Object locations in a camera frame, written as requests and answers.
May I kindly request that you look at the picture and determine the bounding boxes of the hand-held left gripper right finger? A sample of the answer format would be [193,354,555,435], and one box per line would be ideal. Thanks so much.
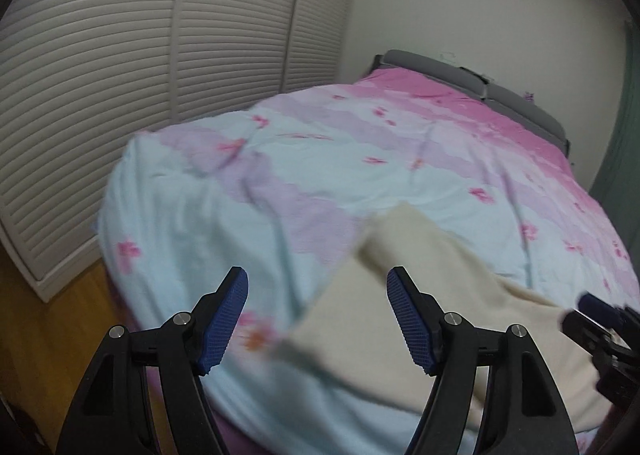
[386,266,588,455]

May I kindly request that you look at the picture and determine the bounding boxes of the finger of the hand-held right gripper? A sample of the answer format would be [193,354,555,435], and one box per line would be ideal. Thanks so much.
[561,309,611,351]
[579,292,640,333]

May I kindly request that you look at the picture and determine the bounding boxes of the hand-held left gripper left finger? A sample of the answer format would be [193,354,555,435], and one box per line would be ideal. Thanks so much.
[55,266,249,455]

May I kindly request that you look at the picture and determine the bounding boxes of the cream knit pants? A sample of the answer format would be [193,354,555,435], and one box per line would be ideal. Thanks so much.
[272,202,618,436]

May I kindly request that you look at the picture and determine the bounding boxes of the purple bed sheet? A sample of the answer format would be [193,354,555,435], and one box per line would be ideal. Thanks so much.
[212,412,266,455]

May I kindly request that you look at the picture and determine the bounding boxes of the pink and blue floral blanket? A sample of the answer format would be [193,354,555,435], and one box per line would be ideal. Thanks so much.
[92,68,633,455]

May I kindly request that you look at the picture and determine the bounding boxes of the grey padded headboard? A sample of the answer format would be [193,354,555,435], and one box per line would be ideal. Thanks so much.
[372,49,571,156]

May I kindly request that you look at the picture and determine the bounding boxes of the white louvered wardrobe door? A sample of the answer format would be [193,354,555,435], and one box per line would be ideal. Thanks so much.
[0,0,187,303]
[280,0,363,93]
[167,0,307,128]

